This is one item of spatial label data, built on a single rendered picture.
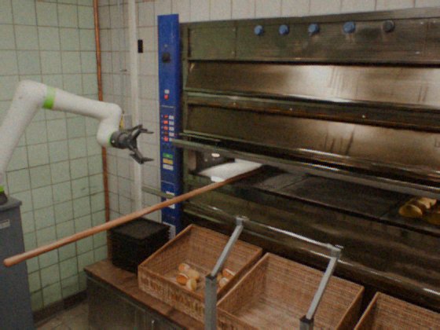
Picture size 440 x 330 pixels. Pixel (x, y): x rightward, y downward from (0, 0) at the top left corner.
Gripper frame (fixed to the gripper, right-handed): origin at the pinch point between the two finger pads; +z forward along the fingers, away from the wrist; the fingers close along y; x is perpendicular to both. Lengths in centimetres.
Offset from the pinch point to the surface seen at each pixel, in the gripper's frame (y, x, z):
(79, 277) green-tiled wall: 127, -27, -117
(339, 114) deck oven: -17, -54, 71
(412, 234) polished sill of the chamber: 32, -53, 109
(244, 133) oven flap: -1, -54, 18
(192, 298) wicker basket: 79, -8, 21
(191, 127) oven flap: 0, -54, -22
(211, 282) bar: 55, 5, 44
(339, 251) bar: 32, -16, 92
